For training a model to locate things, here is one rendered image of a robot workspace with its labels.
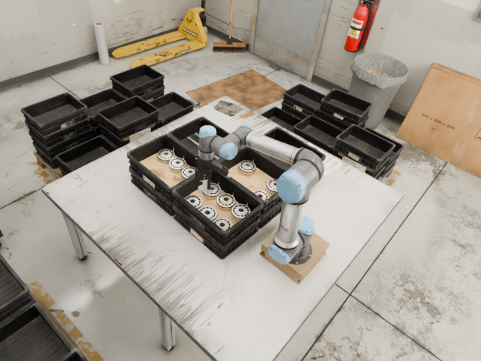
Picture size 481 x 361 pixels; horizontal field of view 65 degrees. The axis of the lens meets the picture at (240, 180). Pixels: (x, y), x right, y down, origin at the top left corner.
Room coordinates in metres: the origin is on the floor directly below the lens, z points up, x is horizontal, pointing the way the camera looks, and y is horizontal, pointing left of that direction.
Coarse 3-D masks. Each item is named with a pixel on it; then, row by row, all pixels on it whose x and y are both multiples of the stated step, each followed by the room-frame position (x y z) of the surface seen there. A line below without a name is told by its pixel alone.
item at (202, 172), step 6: (198, 156) 1.35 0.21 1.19; (198, 162) 1.32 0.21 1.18; (204, 162) 1.31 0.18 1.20; (210, 162) 1.32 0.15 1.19; (198, 168) 1.32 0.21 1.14; (204, 168) 1.33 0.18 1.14; (210, 168) 1.33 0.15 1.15; (198, 174) 1.30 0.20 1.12; (204, 174) 1.31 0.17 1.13; (210, 174) 1.31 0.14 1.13
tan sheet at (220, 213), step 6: (198, 192) 1.47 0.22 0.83; (222, 192) 1.50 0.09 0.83; (204, 198) 1.43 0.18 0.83; (216, 198) 1.44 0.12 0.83; (204, 204) 1.38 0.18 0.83; (210, 204) 1.39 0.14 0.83; (216, 210) 1.35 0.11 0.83; (222, 210) 1.36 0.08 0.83; (222, 216) 1.32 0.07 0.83; (228, 216) 1.32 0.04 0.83; (234, 222) 1.29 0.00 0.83
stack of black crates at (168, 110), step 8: (168, 96) 3.00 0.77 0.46; (176, 96) 3.02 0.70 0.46; (152, 104) 2.85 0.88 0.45; (160, 104) 2.93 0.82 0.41; (168, 104) 3.00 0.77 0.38; (176, 104) 3.01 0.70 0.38; (184, 104) 2.96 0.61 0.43; (192, 104) 2.90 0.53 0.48; (160, 112) 2.84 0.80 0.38; (168, 112) 2.86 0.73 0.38; (176, 112) 2.72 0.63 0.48; (184, 112) 2.80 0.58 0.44; (160, 120) 2.58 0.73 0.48; (168, 120) 2.64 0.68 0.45
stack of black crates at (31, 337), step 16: (32, 304) 0.86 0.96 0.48; (16, 320) 0.78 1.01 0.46; (32, 320) 0.83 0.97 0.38; (48, 320) 0.79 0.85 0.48; (0, 336) 0.71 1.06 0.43; (16, 336) 0.74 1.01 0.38; (32, 336) 0.75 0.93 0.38; (48, 336) 0.76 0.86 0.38; (0, 352) 0.65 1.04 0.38; (16, 352) 0.66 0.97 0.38; (32, 352) 0.67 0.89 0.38; (48, 352) 0.68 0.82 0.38; (64, 352) 0.69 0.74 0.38
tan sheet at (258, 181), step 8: (232, 168) 1.71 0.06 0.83; (256, 168) 1.74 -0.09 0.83; (232, 176) 1.64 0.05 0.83; (240, 176) 1.65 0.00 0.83; (248, 176) 1.66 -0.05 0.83; (256, 176) 1.67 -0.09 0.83; (264, 176) 1.68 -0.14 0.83; (248, 184) 1.59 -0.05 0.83; (256, 184) 1.60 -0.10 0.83; (264, 184) 1.61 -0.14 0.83
